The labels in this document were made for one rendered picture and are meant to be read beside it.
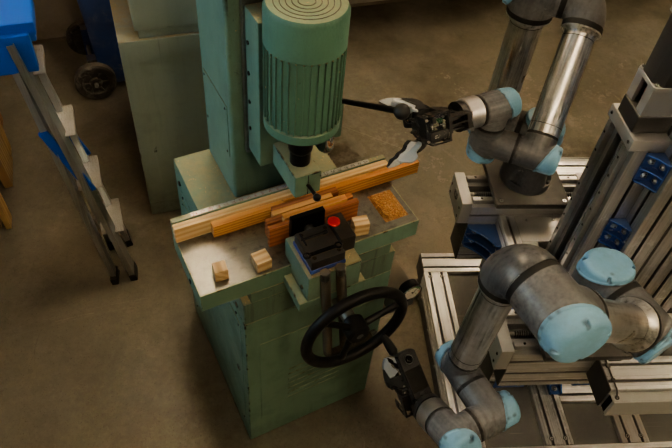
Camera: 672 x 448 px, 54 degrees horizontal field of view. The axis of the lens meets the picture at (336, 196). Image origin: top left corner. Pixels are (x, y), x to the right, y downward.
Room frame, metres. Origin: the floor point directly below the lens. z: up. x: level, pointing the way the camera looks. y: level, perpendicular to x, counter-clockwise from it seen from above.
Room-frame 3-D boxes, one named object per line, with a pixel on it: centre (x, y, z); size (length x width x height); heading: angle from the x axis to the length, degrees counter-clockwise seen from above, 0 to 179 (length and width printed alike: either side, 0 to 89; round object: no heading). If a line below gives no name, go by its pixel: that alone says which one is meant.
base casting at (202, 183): (1.26, 0.16, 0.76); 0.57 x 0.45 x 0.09; 31
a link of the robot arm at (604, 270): (0.95, -0.64, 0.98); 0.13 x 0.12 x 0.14; 30
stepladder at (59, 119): (1.55, 0.92, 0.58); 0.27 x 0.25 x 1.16; 114
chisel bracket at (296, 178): (1.17, 0.11, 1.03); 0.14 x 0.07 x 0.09; 31
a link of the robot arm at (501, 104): (1.23, -0.35, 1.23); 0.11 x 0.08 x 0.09; 121
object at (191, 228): (1.16, 0.13, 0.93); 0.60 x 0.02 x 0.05; 121
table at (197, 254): (1.05, 0.06, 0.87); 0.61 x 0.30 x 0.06; 121
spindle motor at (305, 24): (1.15, 0.10, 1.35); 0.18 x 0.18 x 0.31
